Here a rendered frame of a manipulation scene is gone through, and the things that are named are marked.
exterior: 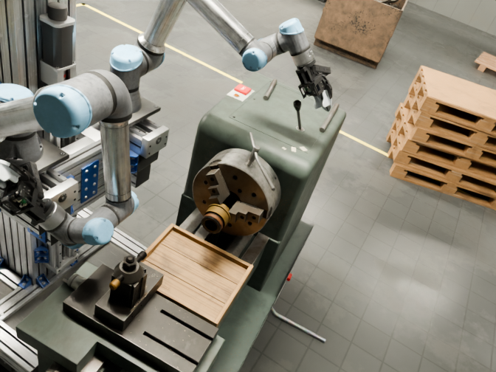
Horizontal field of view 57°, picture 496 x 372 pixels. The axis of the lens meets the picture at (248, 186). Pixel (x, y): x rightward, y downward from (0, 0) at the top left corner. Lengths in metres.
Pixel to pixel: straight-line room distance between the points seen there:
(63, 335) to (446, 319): 2.53
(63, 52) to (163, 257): 0.78
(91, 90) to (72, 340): 0.72
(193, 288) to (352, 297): 1.64
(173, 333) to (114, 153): 0.55
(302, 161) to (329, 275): 1.54
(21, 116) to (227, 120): 0.83
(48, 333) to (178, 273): 0.47
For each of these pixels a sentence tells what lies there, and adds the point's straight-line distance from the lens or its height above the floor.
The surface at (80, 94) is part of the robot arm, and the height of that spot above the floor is 1.61.
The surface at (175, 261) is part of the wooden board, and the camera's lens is 1.69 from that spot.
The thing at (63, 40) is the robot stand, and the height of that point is 1.47.
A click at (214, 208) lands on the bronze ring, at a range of 1.58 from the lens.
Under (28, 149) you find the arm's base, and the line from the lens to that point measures 1.58.
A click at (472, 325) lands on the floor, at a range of 3.46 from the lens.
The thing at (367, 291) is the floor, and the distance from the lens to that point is 3.17.
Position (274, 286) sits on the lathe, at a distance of 2.18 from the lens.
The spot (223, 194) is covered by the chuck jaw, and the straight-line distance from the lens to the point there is 1.62.
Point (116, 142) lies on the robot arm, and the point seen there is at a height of 1.42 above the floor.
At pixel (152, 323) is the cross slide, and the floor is 0.97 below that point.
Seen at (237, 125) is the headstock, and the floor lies 1.26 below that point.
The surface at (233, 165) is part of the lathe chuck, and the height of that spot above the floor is 1.23.
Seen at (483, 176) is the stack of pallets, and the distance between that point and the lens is 4.55.
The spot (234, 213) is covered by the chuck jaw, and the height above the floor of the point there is 1.11.
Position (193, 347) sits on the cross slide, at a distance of 1.40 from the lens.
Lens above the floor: 2.16
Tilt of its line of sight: 38 degrees down
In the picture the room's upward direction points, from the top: 18 degrees clockwise
